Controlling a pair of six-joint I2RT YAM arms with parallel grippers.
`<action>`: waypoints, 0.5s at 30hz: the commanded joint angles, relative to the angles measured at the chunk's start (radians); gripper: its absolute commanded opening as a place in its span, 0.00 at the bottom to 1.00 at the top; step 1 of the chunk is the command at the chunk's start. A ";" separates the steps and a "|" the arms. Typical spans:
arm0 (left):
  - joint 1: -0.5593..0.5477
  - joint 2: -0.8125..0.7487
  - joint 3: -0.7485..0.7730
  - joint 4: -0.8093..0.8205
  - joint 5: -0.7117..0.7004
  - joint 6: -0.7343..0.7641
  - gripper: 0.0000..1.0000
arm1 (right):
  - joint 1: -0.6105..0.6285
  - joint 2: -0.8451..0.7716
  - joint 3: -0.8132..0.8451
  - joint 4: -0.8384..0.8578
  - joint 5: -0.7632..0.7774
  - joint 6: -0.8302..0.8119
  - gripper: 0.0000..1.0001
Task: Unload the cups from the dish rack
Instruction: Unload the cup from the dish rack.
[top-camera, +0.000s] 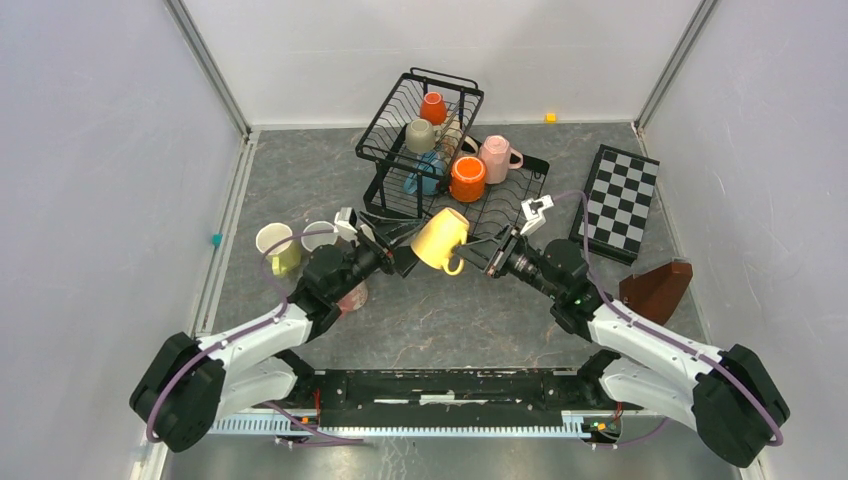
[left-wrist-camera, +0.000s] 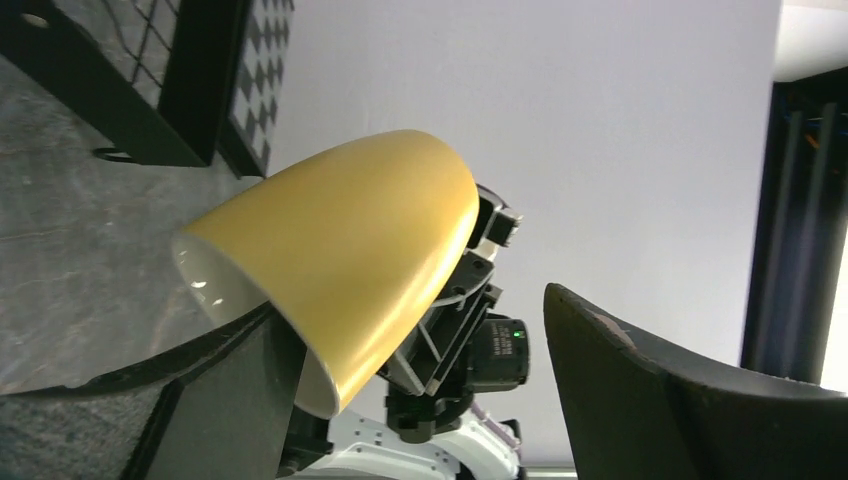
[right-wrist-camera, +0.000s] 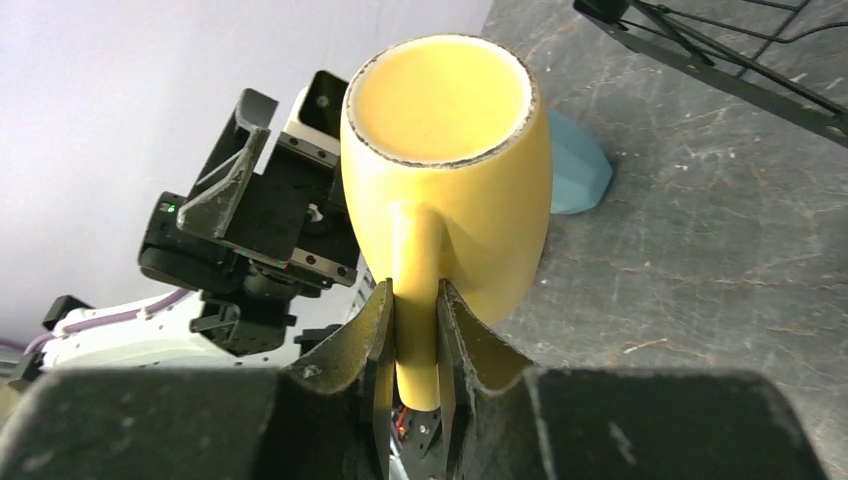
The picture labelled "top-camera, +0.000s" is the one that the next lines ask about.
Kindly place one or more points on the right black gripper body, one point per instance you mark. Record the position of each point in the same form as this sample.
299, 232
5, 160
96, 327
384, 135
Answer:
521, 261

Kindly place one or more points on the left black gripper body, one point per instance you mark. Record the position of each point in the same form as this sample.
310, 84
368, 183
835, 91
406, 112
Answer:
372, 253

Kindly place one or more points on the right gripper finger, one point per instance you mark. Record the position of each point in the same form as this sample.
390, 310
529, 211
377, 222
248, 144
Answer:
478, 253
495, 254

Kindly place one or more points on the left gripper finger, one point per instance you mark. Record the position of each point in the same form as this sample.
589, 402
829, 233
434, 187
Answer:
398, 236
371, 247

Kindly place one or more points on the yellow mug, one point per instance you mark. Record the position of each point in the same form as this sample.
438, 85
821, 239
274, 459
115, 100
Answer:
435, 242

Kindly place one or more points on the pink speckled mug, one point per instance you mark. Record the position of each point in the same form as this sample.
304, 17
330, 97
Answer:
355, 299

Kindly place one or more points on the salmon floral mug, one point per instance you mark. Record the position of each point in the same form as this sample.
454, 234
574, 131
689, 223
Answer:
317, 234

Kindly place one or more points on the yellow-green faceted mug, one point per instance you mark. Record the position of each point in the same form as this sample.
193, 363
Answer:
281, 248

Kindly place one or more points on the pink faceted mug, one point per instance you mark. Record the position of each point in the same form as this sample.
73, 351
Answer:
499, 158

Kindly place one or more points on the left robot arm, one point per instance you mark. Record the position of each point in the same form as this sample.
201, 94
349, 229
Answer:
191, 383

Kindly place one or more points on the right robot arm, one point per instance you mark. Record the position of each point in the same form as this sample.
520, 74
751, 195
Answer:
726, 396

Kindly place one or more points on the orange cup lower rack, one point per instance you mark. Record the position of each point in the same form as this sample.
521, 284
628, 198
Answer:
467, 179

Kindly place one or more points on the orange cup rack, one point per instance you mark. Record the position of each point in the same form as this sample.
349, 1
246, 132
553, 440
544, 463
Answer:
433, 108
467, 179

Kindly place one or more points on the orange cup top rack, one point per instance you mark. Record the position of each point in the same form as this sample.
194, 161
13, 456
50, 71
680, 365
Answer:
433, 108

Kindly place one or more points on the blue ribbed mug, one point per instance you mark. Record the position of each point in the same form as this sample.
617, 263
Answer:
431, 167

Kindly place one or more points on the beige grey mug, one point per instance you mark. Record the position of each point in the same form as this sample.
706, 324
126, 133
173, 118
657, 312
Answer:
421, 136

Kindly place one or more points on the white patterned mug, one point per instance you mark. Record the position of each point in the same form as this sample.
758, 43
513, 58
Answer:
451, 140

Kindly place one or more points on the checkerboard calibration board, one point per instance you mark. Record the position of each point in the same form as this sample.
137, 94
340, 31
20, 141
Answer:
620, 188

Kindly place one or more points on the brown wooden stand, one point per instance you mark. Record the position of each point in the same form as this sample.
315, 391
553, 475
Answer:
656, 294

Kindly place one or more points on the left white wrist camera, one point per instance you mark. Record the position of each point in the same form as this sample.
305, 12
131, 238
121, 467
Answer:
345, 221

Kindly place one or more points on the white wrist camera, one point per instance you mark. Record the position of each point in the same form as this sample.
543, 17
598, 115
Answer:
533, 211
345, 221

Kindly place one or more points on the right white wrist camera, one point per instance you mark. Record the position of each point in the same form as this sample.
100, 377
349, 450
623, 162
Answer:
533, 211

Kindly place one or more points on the black wire dish rack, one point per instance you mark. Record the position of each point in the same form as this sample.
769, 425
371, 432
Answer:
383, 143

